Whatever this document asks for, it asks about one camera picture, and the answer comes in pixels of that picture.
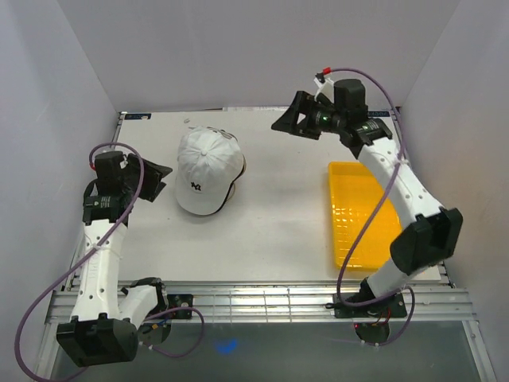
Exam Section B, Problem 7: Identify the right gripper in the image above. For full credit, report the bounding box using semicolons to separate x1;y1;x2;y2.
270;92;344;141

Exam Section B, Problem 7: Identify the white baseball cap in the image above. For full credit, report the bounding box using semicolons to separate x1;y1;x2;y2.
175;127;246;216

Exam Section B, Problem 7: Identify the black cap white logo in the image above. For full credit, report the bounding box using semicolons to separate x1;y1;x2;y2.
216;158;247;212

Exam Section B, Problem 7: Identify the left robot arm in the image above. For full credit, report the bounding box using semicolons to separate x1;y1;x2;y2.
56;151;172;368

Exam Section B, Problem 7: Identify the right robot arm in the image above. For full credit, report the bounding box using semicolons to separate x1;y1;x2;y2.
271;79;463;316

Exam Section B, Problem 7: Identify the yellow plastic tray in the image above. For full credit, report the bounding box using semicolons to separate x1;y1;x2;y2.
328;162;402;271

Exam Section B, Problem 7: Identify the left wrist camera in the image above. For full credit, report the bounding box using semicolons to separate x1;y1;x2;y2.
119;154;129;169

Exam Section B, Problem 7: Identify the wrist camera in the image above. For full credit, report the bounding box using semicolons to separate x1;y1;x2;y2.
313;67;334;102
119;154;129;169

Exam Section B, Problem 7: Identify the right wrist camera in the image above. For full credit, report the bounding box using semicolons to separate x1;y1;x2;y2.
313;67;334;102

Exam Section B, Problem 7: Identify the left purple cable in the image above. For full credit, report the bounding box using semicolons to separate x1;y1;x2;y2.
14;142;206;378

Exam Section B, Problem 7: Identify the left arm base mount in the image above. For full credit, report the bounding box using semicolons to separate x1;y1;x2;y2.
165;294;194;320

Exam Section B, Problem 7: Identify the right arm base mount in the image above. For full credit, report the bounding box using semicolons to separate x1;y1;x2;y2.
324;294;407;318

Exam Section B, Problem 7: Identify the aluminium front rail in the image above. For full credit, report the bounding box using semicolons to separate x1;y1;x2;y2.
45;284;478;325

